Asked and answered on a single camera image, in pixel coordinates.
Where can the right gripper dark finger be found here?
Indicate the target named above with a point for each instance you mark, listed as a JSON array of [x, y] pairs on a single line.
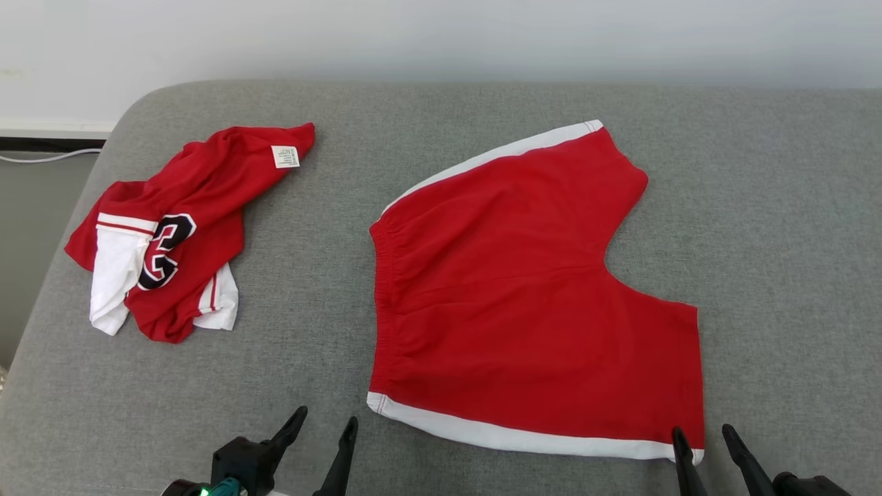
[[747, 468], [688, 472]]

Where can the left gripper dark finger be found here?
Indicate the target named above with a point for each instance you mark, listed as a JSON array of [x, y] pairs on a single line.
[[293, 427], [342, 468]]

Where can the red shorts with white stripes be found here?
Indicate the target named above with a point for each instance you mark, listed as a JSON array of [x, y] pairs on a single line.
[[517, 310]]

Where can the red shirt with white sleeves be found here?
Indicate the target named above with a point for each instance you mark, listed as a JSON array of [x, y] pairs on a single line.
[[207, 186]]

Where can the beige woven item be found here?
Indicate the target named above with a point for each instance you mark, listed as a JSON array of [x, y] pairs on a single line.
[[3, 379]]

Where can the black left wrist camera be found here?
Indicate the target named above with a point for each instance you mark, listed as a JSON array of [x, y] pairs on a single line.
[[241, 461]]

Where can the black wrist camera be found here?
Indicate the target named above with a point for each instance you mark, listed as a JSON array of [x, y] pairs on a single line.
[[241, 461], [809, 486]]

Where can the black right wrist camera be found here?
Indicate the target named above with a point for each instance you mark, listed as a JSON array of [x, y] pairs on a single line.
[[809, 486]]

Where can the white wall baseboard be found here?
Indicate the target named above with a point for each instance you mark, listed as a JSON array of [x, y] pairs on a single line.
[[48, 127]]

